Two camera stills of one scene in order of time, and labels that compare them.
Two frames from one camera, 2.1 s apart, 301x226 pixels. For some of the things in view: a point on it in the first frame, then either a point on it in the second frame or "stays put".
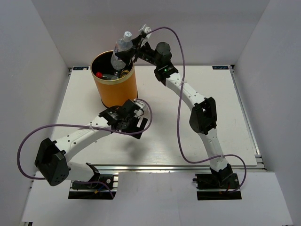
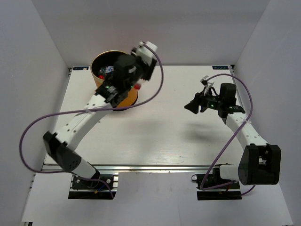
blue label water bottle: x=122 y=44 to x=108 y=70
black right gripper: x=127 y=55 to x=199 y=100
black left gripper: x=142 y=125 to x=148 y=69
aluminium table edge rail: x=162 y=168 stays put
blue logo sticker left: x=80 y=68 stays put
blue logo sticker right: x=220 y=67 stays put
